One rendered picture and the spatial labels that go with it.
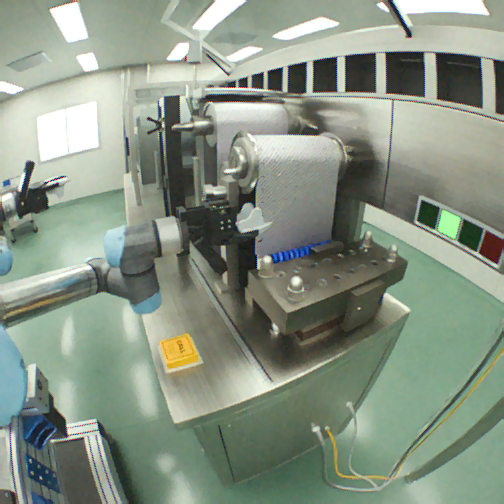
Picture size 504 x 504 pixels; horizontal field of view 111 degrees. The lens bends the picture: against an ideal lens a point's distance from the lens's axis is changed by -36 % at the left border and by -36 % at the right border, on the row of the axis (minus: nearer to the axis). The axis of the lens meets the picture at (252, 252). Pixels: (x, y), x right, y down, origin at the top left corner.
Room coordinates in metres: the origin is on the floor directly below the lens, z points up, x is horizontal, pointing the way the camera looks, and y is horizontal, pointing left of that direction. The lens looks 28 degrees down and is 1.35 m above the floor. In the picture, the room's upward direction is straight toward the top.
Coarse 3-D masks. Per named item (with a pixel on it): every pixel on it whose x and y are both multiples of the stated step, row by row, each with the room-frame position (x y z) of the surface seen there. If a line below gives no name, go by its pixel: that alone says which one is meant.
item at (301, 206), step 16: (272, 176) 0.58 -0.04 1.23; (288, 176) 0.59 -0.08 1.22; (304, 176) 0.62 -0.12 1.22; (320, 176) 0.64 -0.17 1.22; (336, 176) 0.66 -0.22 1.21; (256, 192) 0.56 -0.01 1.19; (272, 192) 0.58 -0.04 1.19; (288, 192) 0.60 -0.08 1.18; (304, 192) 0.62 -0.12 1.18; (320, 192) 0.64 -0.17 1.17; (272, 208) 0.58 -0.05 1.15; (288, 208) 0.60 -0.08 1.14; (304, 208) 0.62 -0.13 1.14; (320, 208) 0.64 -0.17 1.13; (272, 224) 0.58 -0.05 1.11; (288, 224) 0.60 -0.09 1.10; (304, 224) 0.62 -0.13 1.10; (320, 224) 0.64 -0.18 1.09; (256, 240) 0.56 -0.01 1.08; (272, 240) 0.58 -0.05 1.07; (288, 240) 0.60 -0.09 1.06; (304, 240) 0.62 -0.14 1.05
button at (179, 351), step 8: (184, 336) 0.40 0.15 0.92; (160, 344) 0.37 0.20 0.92; (168, 344) 0.37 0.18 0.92; (176, 344) 0.38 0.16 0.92; (184, 344) 0.38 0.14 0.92; (192, 344) 0.38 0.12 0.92; (168, 352) 0.35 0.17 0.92; (176, 352) 0.35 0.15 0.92; (184, 352) 0.35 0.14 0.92; (192, 352) 0.36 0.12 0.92; (168, 360) 0.33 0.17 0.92; (176, 360) 0.33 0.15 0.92; (184, 360) 0.34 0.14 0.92; (192, 360) 0.34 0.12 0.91; (168, 368) 0.32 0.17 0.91
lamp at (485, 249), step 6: (486, 234) 0.35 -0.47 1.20; (486, 240) 0.35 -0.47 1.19; (492, 240) 0.33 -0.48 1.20; (498, 240) 0.32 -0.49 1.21; (486, 246) 0.34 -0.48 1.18; (492, 246) 0.33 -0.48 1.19; (498, 246) 0.32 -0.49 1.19; (480, 252) 0.35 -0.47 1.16; (486, 252) 0.34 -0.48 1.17; (492, 252) 0.33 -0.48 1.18; (498, 252) 0.31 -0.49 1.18; (492, 258) 0.32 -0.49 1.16; (498, 258) 0.31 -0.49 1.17
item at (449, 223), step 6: (444, 216) 0.45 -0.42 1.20; (450, 216) 0.44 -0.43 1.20; (456, 216) 0.42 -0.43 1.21; (444, 222) 0.45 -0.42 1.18; (450, 222) 0.43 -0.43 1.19; (456, 222) 0.42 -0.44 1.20; (438, 228) 0.46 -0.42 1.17; (444, 228) 0.44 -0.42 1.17; (450, 228) 0.43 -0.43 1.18; (456, 228) 0.42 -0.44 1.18; (450, 234) 0.43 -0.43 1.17
